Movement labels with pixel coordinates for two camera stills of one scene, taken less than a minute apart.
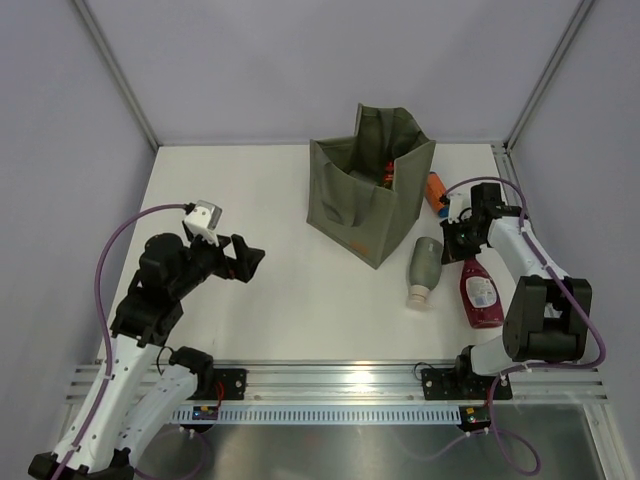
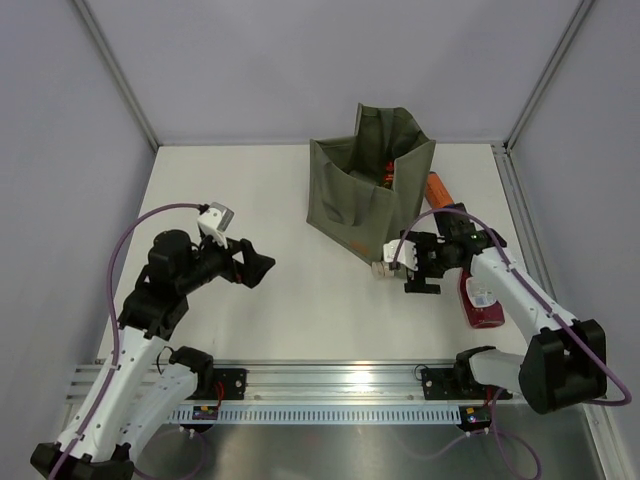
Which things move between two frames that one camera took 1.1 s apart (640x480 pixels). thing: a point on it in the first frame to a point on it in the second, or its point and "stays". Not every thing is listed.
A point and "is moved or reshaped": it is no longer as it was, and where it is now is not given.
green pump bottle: (364, 177) stays
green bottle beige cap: (425, 271) is moved or reshaped
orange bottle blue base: (435, 189) stays
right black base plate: (463, 384) stays
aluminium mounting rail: (380, 384) stays
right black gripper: (452, 252) to (417, 284)
